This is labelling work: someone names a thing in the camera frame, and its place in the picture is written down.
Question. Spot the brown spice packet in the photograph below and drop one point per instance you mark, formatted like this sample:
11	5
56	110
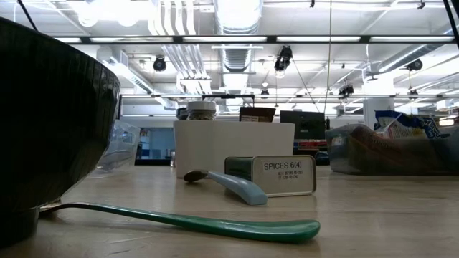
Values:
257	114

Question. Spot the white-capped spice jar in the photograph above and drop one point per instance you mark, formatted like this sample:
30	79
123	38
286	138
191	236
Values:
201	106

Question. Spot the green rectangular packet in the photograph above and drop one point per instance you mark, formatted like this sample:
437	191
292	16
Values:
182	114

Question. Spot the yellow pink noodle packet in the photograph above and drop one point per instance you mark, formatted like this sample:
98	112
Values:
376	154

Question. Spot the blue white snack bag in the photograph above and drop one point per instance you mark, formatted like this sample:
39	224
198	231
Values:
398	129

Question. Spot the white plastic bin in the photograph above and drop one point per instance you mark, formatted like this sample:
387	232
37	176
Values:
233	143

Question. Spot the small glass jar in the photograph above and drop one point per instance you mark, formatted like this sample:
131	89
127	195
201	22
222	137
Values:
172	159

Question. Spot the green spice tin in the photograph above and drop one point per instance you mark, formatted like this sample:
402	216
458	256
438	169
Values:
283	175

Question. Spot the black monitor screen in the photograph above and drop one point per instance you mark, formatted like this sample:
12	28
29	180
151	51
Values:
303	125

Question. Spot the black hanging spotlight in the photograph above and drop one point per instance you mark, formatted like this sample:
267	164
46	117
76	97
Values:
159	63
415	65
283	57
346	90

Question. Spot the clear plastic container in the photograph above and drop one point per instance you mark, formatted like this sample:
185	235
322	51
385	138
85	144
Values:
120	150

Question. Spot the clear bin of snacks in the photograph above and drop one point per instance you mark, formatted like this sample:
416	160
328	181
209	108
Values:
340	157

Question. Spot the white pillar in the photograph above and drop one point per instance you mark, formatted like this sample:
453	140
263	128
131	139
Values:
378	111

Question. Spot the red and black bowl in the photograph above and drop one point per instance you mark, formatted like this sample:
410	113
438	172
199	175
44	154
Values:
54	125

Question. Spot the grey ceiling pipe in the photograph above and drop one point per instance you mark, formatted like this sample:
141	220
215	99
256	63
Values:
412	53

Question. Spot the black metal table frame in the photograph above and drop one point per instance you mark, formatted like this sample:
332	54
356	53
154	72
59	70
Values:
152	162

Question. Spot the black ceiling light rail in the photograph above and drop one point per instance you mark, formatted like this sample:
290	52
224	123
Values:
269	39

